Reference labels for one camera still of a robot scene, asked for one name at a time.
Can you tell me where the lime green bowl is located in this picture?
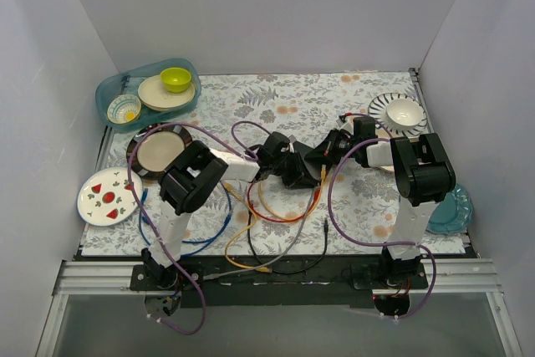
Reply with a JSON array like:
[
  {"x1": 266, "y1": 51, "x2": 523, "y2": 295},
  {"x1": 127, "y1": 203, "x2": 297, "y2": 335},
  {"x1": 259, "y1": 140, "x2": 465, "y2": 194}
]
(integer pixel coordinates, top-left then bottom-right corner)
[{"x1": 160, "y1": 67, "x2": 192, "y2": 93}]

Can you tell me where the cream plate in tray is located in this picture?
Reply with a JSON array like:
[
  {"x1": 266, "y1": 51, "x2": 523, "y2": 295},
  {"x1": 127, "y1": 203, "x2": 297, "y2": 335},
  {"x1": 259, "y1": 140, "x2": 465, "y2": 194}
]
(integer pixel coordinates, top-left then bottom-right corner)
[{"x1": 138, "y1": 76, "x2": 196, "y2": 110}]

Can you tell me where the black ethernet cable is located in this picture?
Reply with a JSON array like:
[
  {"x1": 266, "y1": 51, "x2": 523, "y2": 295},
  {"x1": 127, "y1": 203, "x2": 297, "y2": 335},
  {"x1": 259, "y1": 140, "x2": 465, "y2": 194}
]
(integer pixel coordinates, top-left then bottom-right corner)
[{"x1": 246, "y1": 210, "x2": 329, "y2": 277}]

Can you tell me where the teal plastic tray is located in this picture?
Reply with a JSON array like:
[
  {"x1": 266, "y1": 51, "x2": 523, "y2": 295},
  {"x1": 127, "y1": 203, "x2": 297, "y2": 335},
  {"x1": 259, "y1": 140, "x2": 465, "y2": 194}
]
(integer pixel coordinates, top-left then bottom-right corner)
[{"x1": 95, "y1": 59, "x2": 201, "y2": 132}]

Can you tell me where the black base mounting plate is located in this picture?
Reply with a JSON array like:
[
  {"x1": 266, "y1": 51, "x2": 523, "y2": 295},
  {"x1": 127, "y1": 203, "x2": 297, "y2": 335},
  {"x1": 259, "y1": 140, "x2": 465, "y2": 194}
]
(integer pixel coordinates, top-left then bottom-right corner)
[{"x1": 129, "y1": 255, "x2": 427, "y2": 309}]

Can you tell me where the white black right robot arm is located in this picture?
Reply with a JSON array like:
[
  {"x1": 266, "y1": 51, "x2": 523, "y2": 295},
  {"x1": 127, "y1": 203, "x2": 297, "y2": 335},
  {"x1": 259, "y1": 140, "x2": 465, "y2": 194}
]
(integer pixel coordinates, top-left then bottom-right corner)
[{"x1": 304, "y1": 113, "x2": 456, "y2": 288}]

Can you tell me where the blue striped white plate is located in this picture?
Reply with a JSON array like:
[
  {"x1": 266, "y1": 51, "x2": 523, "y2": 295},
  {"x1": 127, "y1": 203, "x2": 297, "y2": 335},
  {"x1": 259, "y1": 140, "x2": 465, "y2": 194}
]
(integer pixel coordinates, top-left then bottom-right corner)
[{"x1": 368, "y1": 93, "x2": 428, "y2": 137}]

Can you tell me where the black network switch box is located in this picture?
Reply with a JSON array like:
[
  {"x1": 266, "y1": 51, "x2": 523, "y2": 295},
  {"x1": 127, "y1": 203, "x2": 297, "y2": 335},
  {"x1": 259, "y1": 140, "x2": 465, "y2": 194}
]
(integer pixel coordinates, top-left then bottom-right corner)
[{"x1": 293, "y1": 141, "x2": 324, "y2": 179}]

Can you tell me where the white blue patterned bowl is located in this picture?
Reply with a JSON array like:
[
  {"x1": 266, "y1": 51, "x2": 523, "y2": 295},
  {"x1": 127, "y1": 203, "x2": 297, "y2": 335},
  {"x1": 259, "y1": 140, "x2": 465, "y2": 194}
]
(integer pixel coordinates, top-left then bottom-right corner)
[{"x1": 107, "y1": 94, "x2": 142, "y2": 125}]

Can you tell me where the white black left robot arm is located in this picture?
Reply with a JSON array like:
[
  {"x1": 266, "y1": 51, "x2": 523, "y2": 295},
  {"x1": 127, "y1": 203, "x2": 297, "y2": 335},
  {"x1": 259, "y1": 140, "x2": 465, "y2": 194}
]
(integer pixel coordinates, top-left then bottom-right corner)
[{"x1": 141, "y1": 132, "x2": 321, "y2": 290}]

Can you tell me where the black rimmed cream plate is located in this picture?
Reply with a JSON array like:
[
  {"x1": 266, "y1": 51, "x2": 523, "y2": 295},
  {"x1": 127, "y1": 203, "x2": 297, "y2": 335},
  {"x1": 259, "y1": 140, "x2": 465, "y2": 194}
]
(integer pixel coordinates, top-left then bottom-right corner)
[{"x1": 126, "y1": 123, "x2": 192, "y2": 181}]

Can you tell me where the floral patterned table mat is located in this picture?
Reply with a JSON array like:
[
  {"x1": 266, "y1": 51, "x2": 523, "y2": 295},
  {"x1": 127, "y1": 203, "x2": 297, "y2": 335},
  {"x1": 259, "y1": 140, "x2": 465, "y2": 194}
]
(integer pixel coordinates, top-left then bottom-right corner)
[{"x1": 81, "y1": 71, "x2": 469, "y2": 256}]

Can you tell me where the yellow ethernet cable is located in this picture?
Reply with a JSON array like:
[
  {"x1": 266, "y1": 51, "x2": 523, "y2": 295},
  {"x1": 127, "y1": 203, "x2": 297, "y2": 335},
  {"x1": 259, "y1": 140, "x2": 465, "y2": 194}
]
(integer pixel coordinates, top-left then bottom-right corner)
[
  {"x1": 222, "y1": 181, "x2": 273, "y2": 273},
  {"x1": 257, "y1": 166, "x2": 329, "y2": 221}
]

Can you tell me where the teal scalloped plate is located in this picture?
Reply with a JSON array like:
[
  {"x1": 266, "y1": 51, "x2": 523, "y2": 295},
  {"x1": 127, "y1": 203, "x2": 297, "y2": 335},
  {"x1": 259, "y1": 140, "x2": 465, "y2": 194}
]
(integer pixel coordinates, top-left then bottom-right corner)
[{"x1": 426, "y1": 184, "x2": 473, "y2": 236}]

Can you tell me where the white bowl on striped plate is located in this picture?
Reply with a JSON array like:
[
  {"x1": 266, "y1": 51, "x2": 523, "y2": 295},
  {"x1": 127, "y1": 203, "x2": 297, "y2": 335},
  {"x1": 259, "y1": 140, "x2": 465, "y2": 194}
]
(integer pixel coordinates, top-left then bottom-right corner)
[{"x1": 386, "y1": 99, "x2": 424, "y2": 128}]

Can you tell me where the watermelon print white plate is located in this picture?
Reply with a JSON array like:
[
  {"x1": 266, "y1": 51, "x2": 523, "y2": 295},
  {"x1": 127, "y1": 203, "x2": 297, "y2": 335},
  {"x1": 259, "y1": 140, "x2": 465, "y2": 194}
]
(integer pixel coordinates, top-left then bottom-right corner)
[{"x1": 77, "y1": 166, "x2": 138, "y2": 227}]

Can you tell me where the grey ethernet cable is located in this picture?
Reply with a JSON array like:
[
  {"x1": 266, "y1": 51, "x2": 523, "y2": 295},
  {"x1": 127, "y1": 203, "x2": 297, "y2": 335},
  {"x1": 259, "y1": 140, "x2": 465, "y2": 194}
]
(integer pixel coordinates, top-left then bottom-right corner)
[{"x1": 203, "y1": 183, "x2": 318, "y2": 281}]

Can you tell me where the aluminium frame rail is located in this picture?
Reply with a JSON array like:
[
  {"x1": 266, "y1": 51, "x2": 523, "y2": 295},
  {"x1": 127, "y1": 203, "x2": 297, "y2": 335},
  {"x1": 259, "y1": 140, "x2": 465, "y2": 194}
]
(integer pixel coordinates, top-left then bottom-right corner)
[{"x1": 35, "y1": 261, "x2": 136, "y2": 356}]

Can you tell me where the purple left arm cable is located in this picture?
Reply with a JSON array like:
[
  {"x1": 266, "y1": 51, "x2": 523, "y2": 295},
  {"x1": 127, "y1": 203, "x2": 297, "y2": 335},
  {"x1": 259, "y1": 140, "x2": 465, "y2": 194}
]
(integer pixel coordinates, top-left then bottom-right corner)
[{"x1": 127, "y1": 120, "x2": 273, "y2": 335}]

